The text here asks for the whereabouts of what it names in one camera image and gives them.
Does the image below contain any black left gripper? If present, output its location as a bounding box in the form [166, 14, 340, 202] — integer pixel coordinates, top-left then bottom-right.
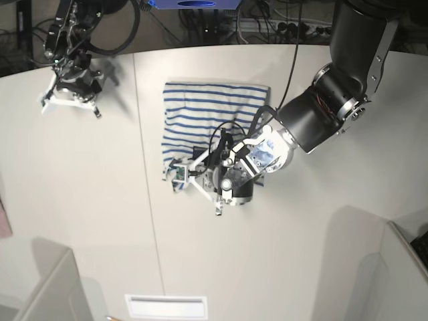
[203, 162, 254, 206]

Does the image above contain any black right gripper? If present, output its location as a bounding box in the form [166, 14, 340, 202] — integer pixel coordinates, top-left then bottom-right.
[55, 65, 102, 102]

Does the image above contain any blue white striped T-shirt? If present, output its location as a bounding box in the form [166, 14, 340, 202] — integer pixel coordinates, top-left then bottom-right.
[161, 82, 270, 193]

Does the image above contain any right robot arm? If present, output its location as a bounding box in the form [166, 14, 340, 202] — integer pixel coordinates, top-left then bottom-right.
[40, 1, 140, 106]

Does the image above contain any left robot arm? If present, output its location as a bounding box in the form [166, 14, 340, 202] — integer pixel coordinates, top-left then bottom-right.
[209, 1, 403, 211]

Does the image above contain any blue box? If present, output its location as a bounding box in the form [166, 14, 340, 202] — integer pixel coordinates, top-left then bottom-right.
[147, 0, 241, 10]

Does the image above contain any white power strip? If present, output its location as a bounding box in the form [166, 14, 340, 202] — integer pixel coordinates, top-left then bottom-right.
[225, 17, 332, 37]

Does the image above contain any white table slot plate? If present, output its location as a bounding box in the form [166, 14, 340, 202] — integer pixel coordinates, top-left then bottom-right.
[124, 294, 209, 320]

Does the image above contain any black keyboard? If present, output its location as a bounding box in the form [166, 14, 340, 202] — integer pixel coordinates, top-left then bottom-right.
[411, 232, 428, 265]

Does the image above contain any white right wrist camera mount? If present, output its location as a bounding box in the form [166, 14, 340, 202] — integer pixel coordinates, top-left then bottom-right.
[38, 74, 102, 119]

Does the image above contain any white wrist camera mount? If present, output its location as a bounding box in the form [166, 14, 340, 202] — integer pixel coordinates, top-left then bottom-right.
[170, 150, 235, 216]
[38, 74, 102, 119]

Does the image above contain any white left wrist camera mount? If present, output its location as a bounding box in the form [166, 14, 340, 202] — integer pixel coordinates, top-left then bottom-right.
[170, 150, 235, 216]

